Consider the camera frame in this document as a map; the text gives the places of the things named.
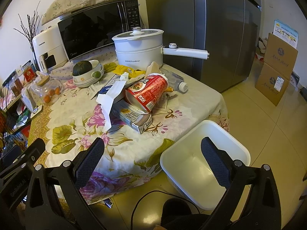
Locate white electric pot with handle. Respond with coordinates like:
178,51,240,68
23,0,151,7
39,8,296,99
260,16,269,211
112,27,209,71

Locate cardboard box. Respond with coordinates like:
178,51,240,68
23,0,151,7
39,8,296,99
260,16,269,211
264,33,298,79
255,63,289,106

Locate glass jar with oranges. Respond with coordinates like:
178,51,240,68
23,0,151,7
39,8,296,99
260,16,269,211
30,75,63,105

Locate black microwave oven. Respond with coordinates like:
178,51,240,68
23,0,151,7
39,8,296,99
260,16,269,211
58,0,141,61

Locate white plastic trash bin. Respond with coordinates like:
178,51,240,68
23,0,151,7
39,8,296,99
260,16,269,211
160,120,251,210

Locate orange peel piece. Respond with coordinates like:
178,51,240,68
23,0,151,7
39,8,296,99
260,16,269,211
164,87,174,92

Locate red instant noodle cup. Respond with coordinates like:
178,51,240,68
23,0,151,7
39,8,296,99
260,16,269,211
125,73,169,113

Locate stacked white ceramic bowls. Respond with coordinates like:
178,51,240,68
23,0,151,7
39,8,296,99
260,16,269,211
72,60,104,88

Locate yellow snack wrapper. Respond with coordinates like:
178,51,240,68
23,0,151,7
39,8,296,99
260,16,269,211
112,65,145,79

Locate red tea tin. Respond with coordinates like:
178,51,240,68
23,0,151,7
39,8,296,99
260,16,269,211
22,65,36,83

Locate white tissue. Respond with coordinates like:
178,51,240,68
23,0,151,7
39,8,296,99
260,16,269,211
120,72,129,81

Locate blue white wall poster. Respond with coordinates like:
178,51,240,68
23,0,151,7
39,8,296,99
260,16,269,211
273,19,299,49

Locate floral tablecloth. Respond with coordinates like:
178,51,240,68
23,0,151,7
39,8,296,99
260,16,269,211
28,62,229,204

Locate dark green squash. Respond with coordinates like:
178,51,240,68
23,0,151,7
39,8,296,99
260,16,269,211
72,60,93,76

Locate lower cardboard box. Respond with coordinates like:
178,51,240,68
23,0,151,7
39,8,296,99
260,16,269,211
255,63,289,106

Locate blue white carton box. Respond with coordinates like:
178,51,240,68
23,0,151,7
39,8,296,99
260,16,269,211
88,74,128,131

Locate clear plastic bottle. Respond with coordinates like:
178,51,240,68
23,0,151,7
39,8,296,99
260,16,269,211
160,69,188,93

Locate dry branches in vase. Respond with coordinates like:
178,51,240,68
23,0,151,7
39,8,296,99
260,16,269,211
14,1,42,71

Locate silver printed snack wrapper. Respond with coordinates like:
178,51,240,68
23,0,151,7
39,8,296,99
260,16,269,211
153,91,177,112

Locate brown paper bag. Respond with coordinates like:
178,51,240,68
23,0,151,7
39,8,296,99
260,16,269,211
145,61,161,77

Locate milk carton 200ml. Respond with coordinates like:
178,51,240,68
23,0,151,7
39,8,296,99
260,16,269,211
111,99,153,134

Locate black cable on floor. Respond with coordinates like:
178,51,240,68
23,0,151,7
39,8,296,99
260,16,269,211
130,190,201,230

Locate grey double-door refrigerator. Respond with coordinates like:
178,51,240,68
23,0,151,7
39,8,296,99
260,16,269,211
146,0,261,92

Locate upper cardboard box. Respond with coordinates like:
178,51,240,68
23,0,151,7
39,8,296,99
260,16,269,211
264,33,298,79

